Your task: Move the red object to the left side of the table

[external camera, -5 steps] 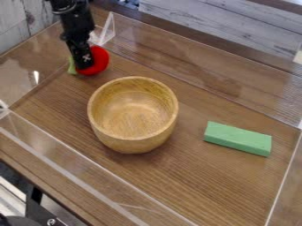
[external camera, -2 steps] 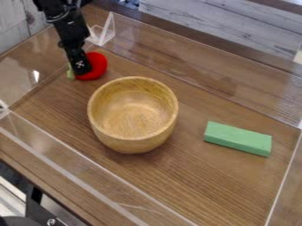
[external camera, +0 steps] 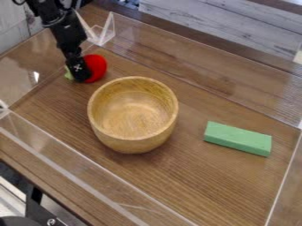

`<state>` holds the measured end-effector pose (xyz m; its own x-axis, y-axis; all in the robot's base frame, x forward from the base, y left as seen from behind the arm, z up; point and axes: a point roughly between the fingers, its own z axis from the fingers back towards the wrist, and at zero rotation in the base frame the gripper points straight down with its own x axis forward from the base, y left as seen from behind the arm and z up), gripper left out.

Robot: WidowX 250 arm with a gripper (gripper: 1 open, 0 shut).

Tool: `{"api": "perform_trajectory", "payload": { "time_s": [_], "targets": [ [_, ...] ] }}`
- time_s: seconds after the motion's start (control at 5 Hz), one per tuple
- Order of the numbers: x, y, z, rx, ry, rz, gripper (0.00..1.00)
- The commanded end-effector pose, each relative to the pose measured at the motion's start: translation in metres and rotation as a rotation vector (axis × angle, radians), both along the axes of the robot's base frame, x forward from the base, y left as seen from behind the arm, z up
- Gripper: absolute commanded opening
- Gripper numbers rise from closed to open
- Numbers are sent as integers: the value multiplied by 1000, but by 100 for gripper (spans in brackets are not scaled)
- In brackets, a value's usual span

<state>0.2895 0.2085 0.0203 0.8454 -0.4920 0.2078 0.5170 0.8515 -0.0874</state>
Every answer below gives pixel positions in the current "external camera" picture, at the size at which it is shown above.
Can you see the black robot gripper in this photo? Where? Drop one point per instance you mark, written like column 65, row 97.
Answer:
column 70, row 35

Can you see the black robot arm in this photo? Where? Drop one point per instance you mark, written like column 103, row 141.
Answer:
column 49, row 10

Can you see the light wooden bowl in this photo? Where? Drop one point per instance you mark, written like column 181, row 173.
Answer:
column 133, row 113

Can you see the clear acrylic tray walls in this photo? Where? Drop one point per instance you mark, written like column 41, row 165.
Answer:
column 190, row 183

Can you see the green rectangular sponge block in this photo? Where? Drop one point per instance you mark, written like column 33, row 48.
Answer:
column 244, row 140

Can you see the black table leg clamp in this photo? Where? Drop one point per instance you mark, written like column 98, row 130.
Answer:
column 37, row 212

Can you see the clear acrylic corner bracket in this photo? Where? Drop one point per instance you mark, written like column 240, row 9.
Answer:
column 99, row 34

